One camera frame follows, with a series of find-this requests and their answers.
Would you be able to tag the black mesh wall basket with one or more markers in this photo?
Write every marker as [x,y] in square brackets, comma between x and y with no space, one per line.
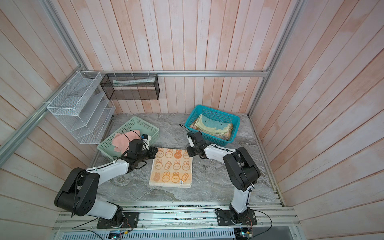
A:
[131,86]

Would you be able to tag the pink orange patterned towel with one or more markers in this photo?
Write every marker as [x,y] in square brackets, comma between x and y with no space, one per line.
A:
[172,168]

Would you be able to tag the light green plastic basket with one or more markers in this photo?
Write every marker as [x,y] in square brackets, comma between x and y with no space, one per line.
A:
[134,124]

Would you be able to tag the green yellow striped towel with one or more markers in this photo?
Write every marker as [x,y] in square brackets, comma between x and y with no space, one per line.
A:
[210,125]

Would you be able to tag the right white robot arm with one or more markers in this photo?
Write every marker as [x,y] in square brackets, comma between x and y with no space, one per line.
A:
[241,168]

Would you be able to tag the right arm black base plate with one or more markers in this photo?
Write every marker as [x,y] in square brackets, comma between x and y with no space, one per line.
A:
[231,217]

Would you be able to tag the orange paw print towel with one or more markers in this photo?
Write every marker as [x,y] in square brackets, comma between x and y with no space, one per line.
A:
[225,136]

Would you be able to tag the plain pink towel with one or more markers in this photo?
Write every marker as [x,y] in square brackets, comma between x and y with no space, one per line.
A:
[121,141]

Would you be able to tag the white wire mesh shelf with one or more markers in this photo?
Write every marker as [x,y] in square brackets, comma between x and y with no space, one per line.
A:
[83,112]

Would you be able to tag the aluminium mounting rail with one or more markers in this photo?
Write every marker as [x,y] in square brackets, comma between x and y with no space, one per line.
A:
[184,215]

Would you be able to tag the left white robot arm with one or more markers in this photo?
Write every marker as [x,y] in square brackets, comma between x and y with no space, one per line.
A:
[78,194]

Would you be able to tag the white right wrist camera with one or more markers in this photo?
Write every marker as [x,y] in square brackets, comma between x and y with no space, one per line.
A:
[190,139]

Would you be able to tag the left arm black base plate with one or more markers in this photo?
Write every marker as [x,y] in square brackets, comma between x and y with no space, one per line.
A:
[121,219]

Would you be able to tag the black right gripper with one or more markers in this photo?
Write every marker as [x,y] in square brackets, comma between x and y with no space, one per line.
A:
[191,153]

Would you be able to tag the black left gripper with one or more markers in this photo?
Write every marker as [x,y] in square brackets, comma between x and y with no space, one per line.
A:
[153,154]

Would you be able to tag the teal plastic basket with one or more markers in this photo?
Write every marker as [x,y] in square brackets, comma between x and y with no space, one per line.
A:
[217,116]

